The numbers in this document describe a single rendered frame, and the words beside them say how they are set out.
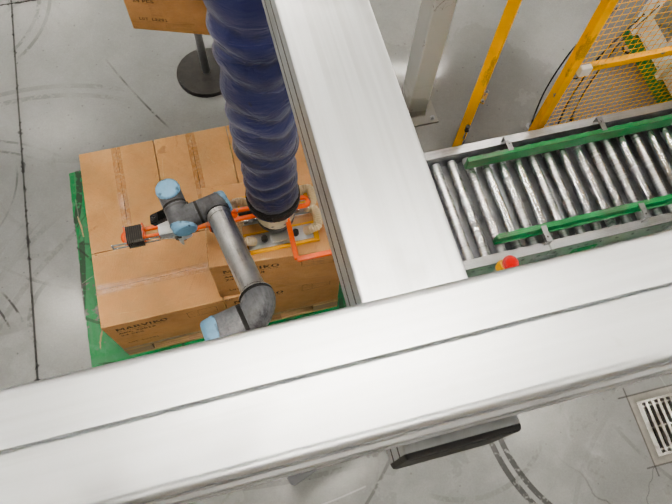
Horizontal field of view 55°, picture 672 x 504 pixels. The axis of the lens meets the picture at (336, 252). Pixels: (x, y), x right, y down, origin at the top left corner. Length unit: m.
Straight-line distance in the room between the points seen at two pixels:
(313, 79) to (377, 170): 0.12
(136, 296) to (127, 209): 0.49
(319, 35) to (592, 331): 0.43
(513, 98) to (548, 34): 0.64
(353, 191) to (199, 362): 0.27
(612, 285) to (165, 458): 0.28
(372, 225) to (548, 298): 0.22
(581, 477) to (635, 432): 0.41
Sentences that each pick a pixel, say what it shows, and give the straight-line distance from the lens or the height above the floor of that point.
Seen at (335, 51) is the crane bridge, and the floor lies 3.05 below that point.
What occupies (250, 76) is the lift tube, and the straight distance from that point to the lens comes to 1.86.
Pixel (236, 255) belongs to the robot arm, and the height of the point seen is 1.55.
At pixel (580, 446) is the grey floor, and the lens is 3.88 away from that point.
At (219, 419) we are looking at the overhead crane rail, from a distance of 0.38.
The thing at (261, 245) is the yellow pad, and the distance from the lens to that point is 2.85.
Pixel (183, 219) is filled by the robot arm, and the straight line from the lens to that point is 2.42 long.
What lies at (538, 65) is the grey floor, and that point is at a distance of 4.86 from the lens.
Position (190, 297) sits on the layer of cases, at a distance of 3.25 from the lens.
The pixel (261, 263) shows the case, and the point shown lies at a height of 0.91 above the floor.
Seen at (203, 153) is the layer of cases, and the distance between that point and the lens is 3.59.
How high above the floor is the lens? 3.58
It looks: 67 degrees down
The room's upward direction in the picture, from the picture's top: 5 degrees clockwise
